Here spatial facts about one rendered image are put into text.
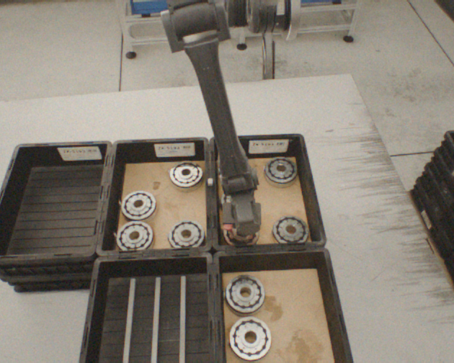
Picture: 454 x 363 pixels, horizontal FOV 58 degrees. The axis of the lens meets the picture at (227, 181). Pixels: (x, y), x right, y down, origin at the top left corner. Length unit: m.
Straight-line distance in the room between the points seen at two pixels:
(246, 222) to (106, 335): 0.46
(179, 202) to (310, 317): 0.51
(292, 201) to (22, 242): 0.81
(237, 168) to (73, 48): 2.66
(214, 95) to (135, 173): 0.63
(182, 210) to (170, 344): 0.39
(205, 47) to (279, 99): 1.05
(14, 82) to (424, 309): 2.85
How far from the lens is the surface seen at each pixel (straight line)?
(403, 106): 2.99
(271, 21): 1.40
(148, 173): 1.35
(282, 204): 1.26
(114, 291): 1.17
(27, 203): 1.40
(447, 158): 2.02
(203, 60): 0.76
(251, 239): 1.16
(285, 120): 1.68
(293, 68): 3.09
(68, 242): 1.27
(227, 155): 0.87
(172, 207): 1.26
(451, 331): 1.38
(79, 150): 1.37
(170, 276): 1.15
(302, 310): 1.12
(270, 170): 1.30
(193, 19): 0.73
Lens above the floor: 1.88
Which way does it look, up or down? 54 degrees down
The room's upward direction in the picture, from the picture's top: straight up
